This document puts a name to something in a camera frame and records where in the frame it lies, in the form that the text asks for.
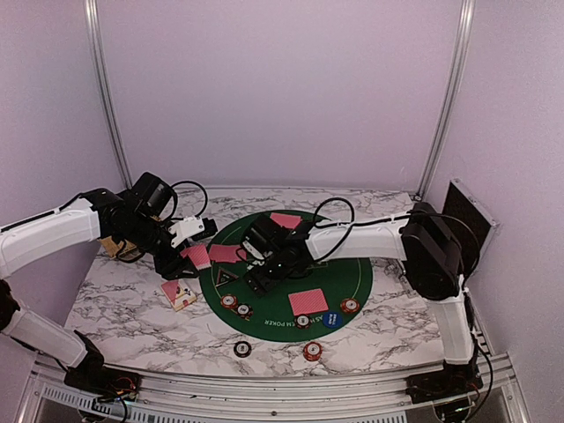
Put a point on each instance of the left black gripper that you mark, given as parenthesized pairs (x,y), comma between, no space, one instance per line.
(169,266)

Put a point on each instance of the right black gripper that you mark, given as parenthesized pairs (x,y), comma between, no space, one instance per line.
(256,278)

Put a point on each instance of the red playing card deck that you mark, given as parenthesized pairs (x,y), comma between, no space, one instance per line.
(198,255)

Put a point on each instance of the card dealt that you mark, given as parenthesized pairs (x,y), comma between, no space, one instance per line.
(308,302)
(227,253)
(287,221)

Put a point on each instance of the triangular all-in dealer button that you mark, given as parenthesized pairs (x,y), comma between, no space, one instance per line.
(225,277)

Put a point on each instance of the black chips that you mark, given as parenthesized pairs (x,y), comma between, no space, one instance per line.
(244,311)
(302,321)

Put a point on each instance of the red chips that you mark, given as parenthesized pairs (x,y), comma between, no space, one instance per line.
(350,305)
(229,301)

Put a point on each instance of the blue small blind button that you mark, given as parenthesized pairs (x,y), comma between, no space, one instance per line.
(332,320)

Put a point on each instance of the black poker chip stack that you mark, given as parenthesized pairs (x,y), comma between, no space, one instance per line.
(242,349)

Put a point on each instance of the red poker chip stack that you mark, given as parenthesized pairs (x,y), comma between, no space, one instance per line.
(312,351)

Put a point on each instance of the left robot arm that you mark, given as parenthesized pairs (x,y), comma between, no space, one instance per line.
(129,217)

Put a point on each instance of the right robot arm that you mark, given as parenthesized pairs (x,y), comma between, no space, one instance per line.
(420,239)

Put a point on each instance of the playing card box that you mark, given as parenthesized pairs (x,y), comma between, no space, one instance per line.
(178,294)

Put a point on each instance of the woven bamboo tray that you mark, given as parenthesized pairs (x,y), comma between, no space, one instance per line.
(114,249)

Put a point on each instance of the round green poker mat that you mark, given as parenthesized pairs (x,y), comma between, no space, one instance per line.
(273,318)

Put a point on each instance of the aluminium poker chip case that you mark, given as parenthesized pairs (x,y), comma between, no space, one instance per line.
(473,224)

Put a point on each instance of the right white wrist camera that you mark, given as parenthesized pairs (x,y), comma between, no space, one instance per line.
(252,251)

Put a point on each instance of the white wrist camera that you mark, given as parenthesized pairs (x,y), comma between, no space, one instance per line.
(252,251)
(192,228)

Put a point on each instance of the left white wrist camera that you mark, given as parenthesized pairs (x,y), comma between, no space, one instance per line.
(192,228)

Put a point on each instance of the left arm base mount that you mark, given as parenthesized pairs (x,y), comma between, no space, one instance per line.
(106,382)

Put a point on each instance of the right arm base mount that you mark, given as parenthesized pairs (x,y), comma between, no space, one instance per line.
(439,385)

